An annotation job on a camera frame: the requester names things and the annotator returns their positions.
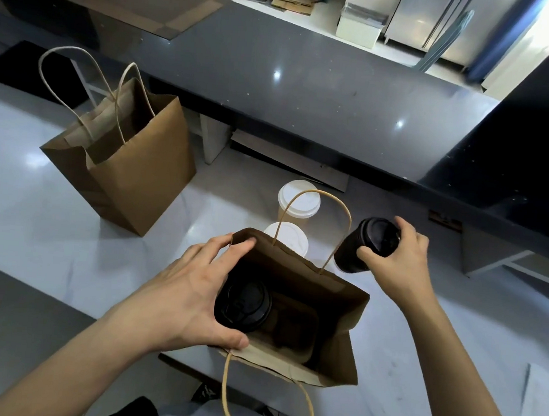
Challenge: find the black body harness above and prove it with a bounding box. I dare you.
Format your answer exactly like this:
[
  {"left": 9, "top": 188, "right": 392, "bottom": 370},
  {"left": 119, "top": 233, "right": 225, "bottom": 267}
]
[{"left": 97, "top": 393, "right": 163, "bottom": 416}]

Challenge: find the blue plastic chair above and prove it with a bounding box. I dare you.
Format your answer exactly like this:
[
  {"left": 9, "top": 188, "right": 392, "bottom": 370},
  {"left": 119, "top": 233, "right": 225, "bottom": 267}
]
[{"left": 413, "top": 6, "right": 477, "bottom": 79}]

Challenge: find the stainless steel refrigerator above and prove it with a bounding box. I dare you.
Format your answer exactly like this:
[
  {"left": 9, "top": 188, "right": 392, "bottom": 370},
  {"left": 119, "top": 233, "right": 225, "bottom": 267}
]
[{"left": 381, "top": 0, "right": 484, "bottom": 70}]

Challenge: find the blue window curtain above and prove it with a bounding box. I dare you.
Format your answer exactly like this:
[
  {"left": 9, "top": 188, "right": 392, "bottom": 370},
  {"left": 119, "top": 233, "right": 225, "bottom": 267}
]
[{"left": 463, "top": 0, "right": 549, "bottom": 91}]

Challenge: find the brown paper bag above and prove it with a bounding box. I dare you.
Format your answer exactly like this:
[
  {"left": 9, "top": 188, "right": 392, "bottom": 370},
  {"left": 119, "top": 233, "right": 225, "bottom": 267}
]
[
  {"left": 25, "top": 43, "right": 208, "bottom": 241},
  {"left": 203, "top": 182, "right": 379, "bottom": 416}
]

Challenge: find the brown cardboard cup holder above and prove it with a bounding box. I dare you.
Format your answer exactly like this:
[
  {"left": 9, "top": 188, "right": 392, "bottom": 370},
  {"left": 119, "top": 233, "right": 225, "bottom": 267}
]
[{"left": 263, "top": 290, "right": 323, "bottom": 364}]

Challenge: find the black acrylic organizer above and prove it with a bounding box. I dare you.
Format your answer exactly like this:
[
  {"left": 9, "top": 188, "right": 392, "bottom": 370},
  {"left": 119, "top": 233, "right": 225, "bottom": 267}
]
[{"left": 419, "top": 0, "right": 549, "bottom": 240}]

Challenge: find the person's right hand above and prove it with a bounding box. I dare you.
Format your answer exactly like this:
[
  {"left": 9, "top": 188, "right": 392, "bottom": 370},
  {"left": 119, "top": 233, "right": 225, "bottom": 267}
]
[{"left": 352, "top": 212, "right": 446, "bottom": 317}]

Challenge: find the person's left forearm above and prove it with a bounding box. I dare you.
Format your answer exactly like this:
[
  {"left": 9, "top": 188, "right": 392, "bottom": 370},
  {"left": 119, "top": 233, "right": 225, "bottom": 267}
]
[{"left": 0, "top": 307, "right": 163, "bottom": 416}]

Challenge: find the black lid coffee cup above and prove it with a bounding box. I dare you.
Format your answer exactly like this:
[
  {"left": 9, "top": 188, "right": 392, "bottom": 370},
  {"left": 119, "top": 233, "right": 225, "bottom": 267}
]
[
  {"left": 333, "top": 213, "right": 404, "bottom": 278},
  {"left": 212, "top": 275, "right": 276, "bottom": 336}
]

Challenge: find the person's left hand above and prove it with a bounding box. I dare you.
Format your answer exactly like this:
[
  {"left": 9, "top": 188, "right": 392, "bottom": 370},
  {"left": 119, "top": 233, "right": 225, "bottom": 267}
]
[{"left": 106, "top": 224, "right": 258, "bottom": 364}]

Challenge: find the white window curtain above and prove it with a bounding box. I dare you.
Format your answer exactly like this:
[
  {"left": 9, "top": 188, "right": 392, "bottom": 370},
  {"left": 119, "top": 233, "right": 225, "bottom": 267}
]
[{"left": 480, "top": 0, "right": 549, "bottom": 104}]

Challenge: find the person's right forearm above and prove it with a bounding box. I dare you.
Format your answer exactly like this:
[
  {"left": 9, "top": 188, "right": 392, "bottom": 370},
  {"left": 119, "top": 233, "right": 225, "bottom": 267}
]
[{"left": 395, "top": 292, "right": 538, "bottom": 416}]

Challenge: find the tan coffee cup white lid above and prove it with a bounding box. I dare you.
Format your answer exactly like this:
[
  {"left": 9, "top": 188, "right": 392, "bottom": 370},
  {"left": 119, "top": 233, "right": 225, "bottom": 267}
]
[{"left": 276, "top": 177, "right": 324, "bottom": 222}]

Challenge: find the white box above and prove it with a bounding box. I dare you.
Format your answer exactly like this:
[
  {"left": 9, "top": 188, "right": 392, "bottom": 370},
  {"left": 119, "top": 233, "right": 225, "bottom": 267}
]
[{"left": 334, "top": 2, "right": 387, "bottom": 53}]

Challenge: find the black floor mat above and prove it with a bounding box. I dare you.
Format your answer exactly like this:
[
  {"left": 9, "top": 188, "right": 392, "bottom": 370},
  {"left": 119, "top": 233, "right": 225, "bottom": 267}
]
[{"left": 0, "top": 37, "right": 95, "bottom": 112}]

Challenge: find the white support panel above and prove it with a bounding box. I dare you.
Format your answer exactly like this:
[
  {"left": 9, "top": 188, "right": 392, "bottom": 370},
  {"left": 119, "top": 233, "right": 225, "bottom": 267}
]
[{"left": 194, "top": 114, "right": 236, "bottom": 169}]

